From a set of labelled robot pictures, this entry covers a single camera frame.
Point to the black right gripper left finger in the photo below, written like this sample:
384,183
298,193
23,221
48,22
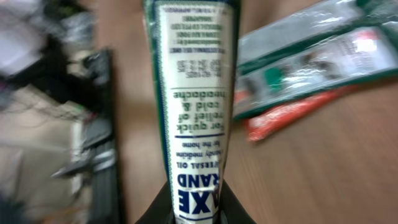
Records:
160,210

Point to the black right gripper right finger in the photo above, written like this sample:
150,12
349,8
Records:
232,212

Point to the red Nescafe sachet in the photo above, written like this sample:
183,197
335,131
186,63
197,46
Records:
277,118

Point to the green Axe Brand box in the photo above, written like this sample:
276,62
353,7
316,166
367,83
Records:
193,46

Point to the green 3M gloves pack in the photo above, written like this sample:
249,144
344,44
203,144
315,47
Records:
322,47

